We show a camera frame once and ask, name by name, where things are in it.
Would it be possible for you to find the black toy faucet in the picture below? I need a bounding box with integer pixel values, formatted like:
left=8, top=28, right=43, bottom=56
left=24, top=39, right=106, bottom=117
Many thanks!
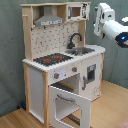
left=67, top=33, right=82, bottom=49

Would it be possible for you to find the wooden toy kitchen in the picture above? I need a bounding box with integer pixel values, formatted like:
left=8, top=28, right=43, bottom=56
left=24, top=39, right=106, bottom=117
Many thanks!
left=22, top=2, right=105, bottom=128

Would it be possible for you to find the left red oven knob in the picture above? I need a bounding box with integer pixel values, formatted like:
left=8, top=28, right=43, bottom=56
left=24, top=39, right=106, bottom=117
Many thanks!
left=54, top=73, right=60, bottom=79

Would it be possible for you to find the toy microwave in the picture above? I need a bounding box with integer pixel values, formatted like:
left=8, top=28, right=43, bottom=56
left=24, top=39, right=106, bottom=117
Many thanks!
left=66, top=3, right=90, bottom=21

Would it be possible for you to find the black toy stovetop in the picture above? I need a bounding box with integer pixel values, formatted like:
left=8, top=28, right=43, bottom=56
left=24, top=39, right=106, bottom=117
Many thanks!
left=34, top=53, right=71, bottom=66

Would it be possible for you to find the red oven knob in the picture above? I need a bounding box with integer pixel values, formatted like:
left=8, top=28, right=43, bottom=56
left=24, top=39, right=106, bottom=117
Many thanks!
left=54, top=73, right=60, bottom=79
left=71, top=66, right=78, bottom=73

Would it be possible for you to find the grey range hood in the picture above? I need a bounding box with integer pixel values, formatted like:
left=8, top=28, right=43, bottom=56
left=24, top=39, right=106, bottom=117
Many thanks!
left=34, top=5, right=64, bottom=27

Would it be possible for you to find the right red oven knob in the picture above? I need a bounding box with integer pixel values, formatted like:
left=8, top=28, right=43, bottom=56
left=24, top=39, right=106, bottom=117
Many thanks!
left=71, top=66, right=78, bottom=73

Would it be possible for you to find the white oven door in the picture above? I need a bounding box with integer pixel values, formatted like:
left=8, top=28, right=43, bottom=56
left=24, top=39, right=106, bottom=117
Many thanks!
left=49, top=86, right=91, bottom=128

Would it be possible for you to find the grey toy sink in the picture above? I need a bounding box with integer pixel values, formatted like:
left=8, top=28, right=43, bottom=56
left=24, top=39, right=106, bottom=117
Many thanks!
left=65, top=47, right=95, bottom=56

